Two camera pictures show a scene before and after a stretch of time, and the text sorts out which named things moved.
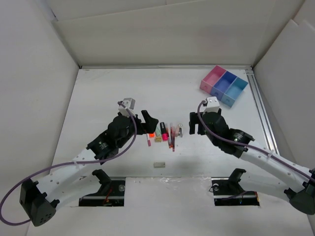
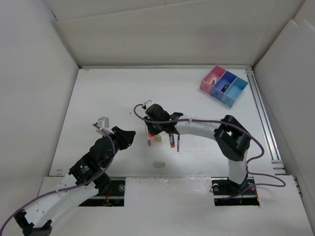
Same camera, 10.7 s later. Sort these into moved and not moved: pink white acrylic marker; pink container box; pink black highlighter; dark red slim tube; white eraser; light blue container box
Moved: dark red slim tube; pink black highlighter
Not moved: white eraser; light blue container box; pink white acrylic marker; pink container box
